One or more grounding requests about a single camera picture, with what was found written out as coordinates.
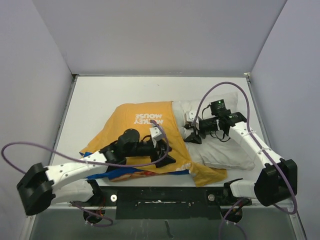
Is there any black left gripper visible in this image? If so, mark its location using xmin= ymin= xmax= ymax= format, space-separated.
xmin=125 ymin=137 xmax=176 ymax=166

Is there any blue yellow Mickey pillowcase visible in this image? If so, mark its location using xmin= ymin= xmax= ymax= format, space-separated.
xmin=79 ymin=101 xmax=227 ymax=187

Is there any white pillow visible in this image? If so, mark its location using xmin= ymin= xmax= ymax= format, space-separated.
xmin=172 ymin=92 xmax=255 ymax=171

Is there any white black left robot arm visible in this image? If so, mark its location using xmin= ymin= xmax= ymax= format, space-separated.
xmin=17 ymin=127 xmax=176 ymax=216

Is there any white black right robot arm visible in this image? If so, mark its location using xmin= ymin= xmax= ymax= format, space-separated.
xmin=184 ymin=99 xmax=298 ymax=207

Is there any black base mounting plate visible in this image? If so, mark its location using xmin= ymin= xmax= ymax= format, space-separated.
xmin=71 ymin=183 xmax=238 ymax=220

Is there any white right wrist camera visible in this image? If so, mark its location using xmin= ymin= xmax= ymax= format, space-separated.
xmin=184 ymin=110 xmax=199 ymax=126

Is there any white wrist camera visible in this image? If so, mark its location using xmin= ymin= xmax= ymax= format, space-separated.
xmin=149 ymin=126 xmax=164 ymax=145
xmin=184 ymin=110 xmax=199 ymax=126

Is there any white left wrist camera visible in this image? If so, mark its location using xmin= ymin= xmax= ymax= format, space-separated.
xmin=149 ymin=126 xmax=164 ymax=145

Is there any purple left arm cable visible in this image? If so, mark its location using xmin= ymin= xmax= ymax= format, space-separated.
xmin=1 ymin=121 xmax=170 ymax=228

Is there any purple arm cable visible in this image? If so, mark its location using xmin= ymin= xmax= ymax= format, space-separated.
xmin=191 ymin=81 xmax=298 ymax=240
xmin=1 ymin=121 xmax=170 ymax=228

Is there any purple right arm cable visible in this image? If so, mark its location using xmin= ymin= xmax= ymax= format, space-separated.
xmin=191 ymin=81 xmax=298 ymax=240

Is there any aluminium frame rail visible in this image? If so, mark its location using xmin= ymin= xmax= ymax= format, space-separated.
xmin=21 ymin=186 xmax=306 ymax=240

